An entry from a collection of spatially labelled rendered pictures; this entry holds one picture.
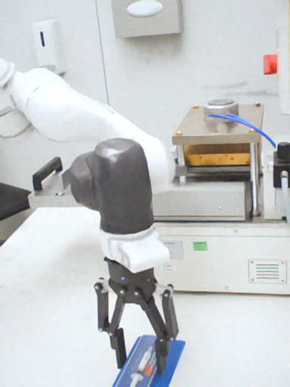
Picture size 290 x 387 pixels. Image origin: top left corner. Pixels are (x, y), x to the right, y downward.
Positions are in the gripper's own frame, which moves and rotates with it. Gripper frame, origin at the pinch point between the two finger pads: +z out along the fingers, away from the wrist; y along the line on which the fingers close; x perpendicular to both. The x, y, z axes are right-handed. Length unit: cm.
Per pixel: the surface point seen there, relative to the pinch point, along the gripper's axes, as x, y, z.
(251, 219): -30.7, -15.1, -13.3
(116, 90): -179, 74, -13
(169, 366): -3.5, -4.0, 4.7
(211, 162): -35.0, -6.1, -24.3
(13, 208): -134, 116, 35
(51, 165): -42, 37, -20
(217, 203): -29.1, -8.4, -17.2
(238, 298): -28.1, -12.5, 4.7
